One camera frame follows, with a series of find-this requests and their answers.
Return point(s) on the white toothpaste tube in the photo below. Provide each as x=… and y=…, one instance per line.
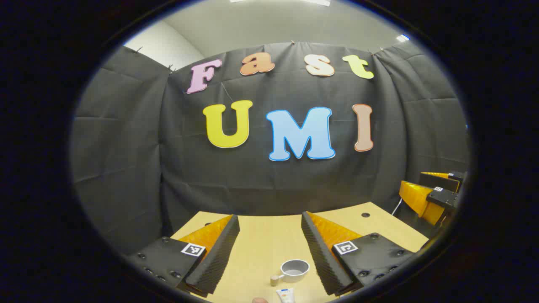
x=285, y=295

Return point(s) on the light wooden desktop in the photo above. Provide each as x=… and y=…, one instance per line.
x=265, y=240

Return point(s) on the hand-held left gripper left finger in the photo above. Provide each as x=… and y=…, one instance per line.
x=219, y=256

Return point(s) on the black backdrop cloth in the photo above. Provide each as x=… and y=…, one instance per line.
x=252, y=181

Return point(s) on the ceiling light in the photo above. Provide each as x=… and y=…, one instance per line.
x=402, y=38
x=316, y=2

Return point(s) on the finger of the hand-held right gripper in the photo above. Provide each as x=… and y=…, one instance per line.
x=438, y=182
x=414, y=195

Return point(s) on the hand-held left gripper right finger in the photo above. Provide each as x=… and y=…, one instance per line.
x=316, y=252

